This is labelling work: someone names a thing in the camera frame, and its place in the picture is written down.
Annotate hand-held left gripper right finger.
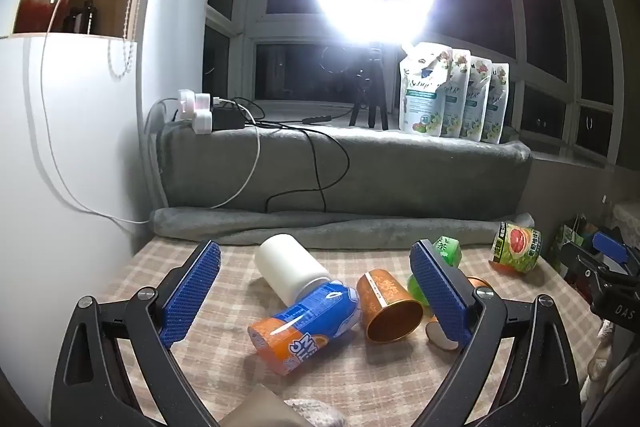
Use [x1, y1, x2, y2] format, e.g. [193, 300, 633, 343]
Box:
[409, 239, 584, 427]

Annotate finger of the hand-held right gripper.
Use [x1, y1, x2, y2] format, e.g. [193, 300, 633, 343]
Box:
[559, 242, 603, 283]
[591, 231, 633, 267]

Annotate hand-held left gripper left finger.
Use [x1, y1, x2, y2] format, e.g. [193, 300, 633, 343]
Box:
[50, 239, 221, 427]

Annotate orange cup white inside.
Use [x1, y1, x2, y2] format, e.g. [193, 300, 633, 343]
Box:
[425, 276, 497, 353]

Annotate orange cup gold inside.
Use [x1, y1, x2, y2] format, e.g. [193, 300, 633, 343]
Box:
[356, 268, 425, 344]

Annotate green cup grapefruit print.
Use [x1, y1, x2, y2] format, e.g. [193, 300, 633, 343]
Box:
[489, 222, 543, 276]

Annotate blue and orange cup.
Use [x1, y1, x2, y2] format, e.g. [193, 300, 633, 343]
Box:
[247, 279, 363, 377]

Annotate green box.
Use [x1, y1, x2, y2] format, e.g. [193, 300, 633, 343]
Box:
[550, 216, 596, 269]

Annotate white cloth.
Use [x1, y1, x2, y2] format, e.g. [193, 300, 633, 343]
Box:
[585, 321, 622, 384]

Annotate checked beige cloth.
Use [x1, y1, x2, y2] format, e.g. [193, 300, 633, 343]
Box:
[95, 237, 608, 427]

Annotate grey blanket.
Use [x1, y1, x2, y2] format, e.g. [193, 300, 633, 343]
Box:
[150, 124, 536, 251]

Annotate white refill pouch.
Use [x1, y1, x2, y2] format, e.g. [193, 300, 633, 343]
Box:
[398, 42, 453, 138]
[442, 49, 472, 139]
[462, 54, 494, 142]
[482, 63, 511, 145]

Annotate black power adapter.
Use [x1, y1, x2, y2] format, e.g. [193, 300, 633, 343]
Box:
[212, 104, 249, 132]

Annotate white power strip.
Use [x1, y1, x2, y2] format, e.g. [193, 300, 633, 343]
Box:
[172, 89, 226, 136]

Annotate white cabinet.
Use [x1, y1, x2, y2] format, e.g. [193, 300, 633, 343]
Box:
[0, 0, 174, 308]

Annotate black tripod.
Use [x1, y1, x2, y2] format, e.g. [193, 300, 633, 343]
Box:
[347, 39, 391, 130]

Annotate white framed window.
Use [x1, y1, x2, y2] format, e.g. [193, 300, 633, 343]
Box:
[204, 0, 632, 168]

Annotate dark bottle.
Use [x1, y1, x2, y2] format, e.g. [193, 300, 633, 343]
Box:
[62, 0, 96, 33]

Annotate black cable with switch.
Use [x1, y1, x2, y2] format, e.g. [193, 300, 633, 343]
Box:
[240, 104, 359, 128]

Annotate white cable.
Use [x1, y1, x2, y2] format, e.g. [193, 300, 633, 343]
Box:
[40, 0, 262, 226]

